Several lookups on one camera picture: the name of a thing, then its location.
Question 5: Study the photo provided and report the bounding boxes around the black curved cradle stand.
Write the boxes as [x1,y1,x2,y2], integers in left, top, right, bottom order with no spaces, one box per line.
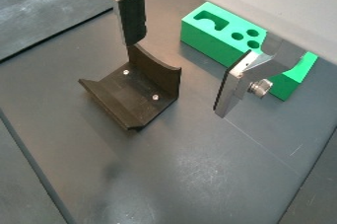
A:
[78,44,181,130]

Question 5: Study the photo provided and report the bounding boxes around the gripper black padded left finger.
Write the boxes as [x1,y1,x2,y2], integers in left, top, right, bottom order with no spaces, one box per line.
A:
[113,0,146,46]

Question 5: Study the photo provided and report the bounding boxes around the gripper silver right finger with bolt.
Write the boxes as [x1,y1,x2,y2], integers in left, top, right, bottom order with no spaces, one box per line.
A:
[213,34,305,117]

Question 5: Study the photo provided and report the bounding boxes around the green foam shape board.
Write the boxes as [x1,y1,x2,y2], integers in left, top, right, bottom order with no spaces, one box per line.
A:
[179,2,318,101]

